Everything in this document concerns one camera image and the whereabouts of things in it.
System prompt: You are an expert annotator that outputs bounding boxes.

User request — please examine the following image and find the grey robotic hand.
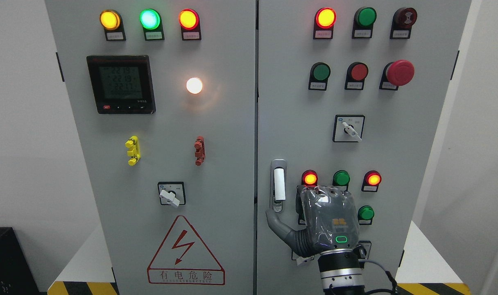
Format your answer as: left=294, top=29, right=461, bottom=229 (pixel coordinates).
left=266, top=186, right=359, bottom=258

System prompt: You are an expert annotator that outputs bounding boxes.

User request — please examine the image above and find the silver door handle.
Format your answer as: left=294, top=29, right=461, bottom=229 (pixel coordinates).
left=270, top=159, right=287, bottom=213

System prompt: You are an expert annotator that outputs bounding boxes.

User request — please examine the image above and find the right grey cabinet door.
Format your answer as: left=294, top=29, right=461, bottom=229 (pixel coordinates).
left=256, top=0, right=471, bottom=295

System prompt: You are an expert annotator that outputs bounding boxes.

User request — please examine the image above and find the grey cabinet door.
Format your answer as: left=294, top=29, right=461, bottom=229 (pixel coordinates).
left=256, top=0, right=471, bottom=295
left=45, top=0, right=257, bottom=295

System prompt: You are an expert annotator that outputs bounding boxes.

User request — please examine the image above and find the left grey cabinet door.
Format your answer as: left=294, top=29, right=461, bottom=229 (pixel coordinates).
left=45, top=0, right=257, bottom=295

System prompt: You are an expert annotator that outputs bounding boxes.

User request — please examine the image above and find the green push button lower left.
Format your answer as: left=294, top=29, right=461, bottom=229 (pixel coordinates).
left=297, top=207, right=306, bottom=225

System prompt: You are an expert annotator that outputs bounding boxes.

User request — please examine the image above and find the green push button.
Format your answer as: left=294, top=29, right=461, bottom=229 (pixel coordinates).
left=358, top=205, right=375, bottom=224
left=297, top=207, right=306, bottom=225
left=310, top=62, right=331, bottom=82

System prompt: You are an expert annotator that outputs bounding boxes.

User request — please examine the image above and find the green push button lower right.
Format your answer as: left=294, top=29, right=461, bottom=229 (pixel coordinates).
left=358, top=205, right=375, bottom=224

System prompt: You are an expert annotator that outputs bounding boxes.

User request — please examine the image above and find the green indicator lower middle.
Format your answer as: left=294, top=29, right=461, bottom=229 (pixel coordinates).
left=333, top=170, right=350, bottom=186

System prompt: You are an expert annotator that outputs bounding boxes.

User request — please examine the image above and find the red lit indicator lower left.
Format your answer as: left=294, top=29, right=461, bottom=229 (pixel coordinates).
left=301, top=170, right=318, bottom=186

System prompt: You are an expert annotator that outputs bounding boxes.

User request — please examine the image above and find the red lit indicator lower right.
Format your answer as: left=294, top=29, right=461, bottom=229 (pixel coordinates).
left=364, top=170, right=382, bottom=186

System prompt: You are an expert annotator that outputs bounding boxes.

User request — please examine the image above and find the white platform hazard striped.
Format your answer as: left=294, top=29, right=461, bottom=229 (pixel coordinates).
left=47, top=223, right=471, bottom=295

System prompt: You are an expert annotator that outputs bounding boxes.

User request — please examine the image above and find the red electric warning sticker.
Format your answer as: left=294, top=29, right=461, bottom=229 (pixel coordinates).
left=147, top=215, right=225, bottom=285

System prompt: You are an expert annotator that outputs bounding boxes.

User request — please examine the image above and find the green push button upper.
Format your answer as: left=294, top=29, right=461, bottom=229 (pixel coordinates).
left=310, top=62, right=331, bottom=82

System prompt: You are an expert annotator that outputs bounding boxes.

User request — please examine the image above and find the red terminal connector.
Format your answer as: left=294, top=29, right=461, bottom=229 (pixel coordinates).
left=194, top=136, right=206, bottom=166

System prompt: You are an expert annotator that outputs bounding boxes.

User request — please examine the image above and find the red push button upper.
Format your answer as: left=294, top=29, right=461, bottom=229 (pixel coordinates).
left=347, top=62, right=369, bottom=82

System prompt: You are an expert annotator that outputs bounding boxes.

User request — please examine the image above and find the red emergency stop button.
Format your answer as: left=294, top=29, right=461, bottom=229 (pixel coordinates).
left=385, top=59, right=414, bottom=86

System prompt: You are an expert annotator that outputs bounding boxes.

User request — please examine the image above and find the white lit indicator lamp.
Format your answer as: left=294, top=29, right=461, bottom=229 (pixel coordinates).
left=186, top=77, right=204, bottom=95

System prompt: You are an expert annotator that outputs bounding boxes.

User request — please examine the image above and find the red lit indicator top right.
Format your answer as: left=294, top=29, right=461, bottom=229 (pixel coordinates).
left=315, top=7, right=337, bottom=29

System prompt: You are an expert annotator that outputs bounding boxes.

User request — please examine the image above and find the green indicator top right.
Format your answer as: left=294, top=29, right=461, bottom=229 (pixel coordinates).
left=355, top=7, right=378, bottom=28

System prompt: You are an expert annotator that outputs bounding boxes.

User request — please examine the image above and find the yellow terminal connector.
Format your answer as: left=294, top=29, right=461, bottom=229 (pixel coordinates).
left=125, top=136, right=141, bottom=166

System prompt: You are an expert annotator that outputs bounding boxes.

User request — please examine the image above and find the red lit indicator light left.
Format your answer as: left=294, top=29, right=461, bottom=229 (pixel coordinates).
left=179, top=8, right=199, bottom=30

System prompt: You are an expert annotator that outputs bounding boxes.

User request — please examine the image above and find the black digital power meter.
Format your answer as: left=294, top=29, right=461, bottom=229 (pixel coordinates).
left=86, top=55, right=156, bottom=114

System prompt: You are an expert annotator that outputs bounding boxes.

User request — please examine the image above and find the green lit indicator light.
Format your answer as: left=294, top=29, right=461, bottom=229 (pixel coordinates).
left=139, top=8, right=161, bottom=30

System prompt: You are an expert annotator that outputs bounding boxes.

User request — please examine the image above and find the yellow indicator light top left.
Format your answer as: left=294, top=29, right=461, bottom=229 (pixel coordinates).
left=100, top=9, right=121, bottom=31

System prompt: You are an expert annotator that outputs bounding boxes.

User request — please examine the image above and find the black box lower left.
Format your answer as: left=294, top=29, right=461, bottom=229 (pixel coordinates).
left=0, top=227, right=40, bottom=295

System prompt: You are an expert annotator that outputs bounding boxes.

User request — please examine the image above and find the bottom black rotary switch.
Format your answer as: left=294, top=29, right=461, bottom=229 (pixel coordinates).
left=356, top=241, right=372, bottom=259

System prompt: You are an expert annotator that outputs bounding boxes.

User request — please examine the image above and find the bottom white rotary switch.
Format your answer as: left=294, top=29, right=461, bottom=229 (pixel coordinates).
left=291, top=250, right=315, bottom=267

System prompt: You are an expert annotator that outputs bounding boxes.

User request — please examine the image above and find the white rotary switch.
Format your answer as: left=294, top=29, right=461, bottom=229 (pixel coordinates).
left=291, top=250, right=315, bottom=267
left=157, top=182, right=186, bottom=208

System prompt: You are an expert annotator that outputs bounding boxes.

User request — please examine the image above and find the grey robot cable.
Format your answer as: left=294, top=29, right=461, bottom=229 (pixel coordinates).
left=358, top=245, right=398, bottom=295

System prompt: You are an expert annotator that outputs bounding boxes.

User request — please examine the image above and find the upper right rotary switch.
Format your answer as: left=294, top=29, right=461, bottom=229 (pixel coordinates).
left=333, top=115, right=365, bottom=143

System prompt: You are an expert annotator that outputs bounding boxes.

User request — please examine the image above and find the left white rotary switch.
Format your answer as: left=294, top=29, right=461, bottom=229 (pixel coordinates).
left=157, top=182, right=186, bottom=208

